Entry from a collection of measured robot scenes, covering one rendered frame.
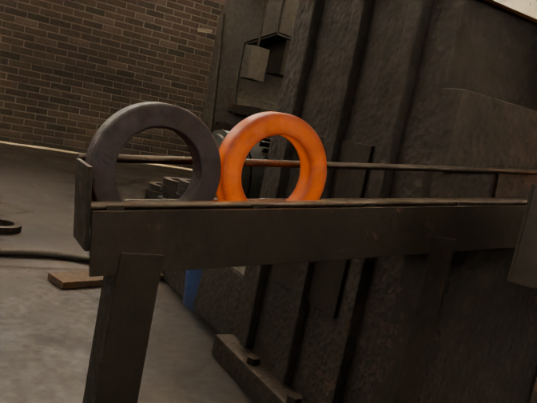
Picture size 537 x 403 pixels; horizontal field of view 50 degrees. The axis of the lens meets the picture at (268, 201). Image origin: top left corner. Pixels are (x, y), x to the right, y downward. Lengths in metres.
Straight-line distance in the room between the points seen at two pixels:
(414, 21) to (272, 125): 0.55
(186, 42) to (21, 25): 1.86
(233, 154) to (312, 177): 0.14
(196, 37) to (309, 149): 6.51
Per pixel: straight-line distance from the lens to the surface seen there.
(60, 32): 6.92
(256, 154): 2.21
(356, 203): 0.93
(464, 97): 1.20
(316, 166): 0.89
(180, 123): 0.78
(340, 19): 1.57
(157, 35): 7.18
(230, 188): 0.83
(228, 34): 6.06
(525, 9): 1.38
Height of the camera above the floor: 0.72
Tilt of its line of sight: 7 degrees down
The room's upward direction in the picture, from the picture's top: 11 degrees clockwise
